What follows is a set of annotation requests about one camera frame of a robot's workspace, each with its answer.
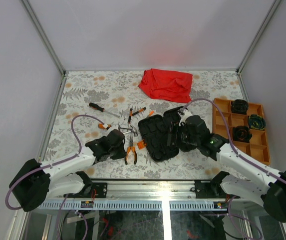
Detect orange case latch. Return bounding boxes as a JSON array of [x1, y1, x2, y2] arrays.
[[137, 140, 147, 150]]

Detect black plastic tool case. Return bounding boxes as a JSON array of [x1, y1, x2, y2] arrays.
[[138, 106, 181, 162]]

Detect orange handled pliers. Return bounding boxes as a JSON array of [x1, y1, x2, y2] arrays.
[[124, 134, 137, 165]]

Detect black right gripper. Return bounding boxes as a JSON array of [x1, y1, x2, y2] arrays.
[[157, 121, 200, 147]]

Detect orange wooden divided tray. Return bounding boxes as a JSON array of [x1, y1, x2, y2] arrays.
[[212, 98, 271, 166]]

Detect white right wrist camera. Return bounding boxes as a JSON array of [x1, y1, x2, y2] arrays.
[[179, 109, 192, 126]]

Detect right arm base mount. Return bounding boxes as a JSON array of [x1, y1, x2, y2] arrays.
[[190, 179, 233, 199]]

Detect orange handled precision screwdriver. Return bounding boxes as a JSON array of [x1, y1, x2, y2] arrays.
[[128, 108, 133, 124]]

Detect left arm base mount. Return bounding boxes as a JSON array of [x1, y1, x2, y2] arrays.
[[68, 182, 108, 199]]

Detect floral patterned table mat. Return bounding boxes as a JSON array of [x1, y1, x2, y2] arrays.
[[38, 71, 244, 180]]

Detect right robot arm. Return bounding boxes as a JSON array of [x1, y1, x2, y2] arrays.
[[168, 115, 286, 223]]

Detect black orange large screwdriver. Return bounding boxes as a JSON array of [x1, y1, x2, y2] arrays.
[[88, 102, 120, 118]]

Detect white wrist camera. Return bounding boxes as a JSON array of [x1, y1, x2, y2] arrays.
[[98, 123, 111, 130], [179, 109, 192, 126]]

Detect chrome claw hammer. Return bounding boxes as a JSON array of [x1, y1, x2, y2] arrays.
[[113, 124, 138, 137]]

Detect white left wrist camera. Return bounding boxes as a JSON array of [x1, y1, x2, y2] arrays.
[[98, 123, 111, 130]]

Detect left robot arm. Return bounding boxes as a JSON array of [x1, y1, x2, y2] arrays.
[[9, 129, 126, 212]]

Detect red cloth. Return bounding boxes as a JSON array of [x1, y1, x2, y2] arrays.
[[138, 68, 193, 103]]

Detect small orange black screwdriver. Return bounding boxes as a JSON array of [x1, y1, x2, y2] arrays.
[[132, 107, 146, 117]]

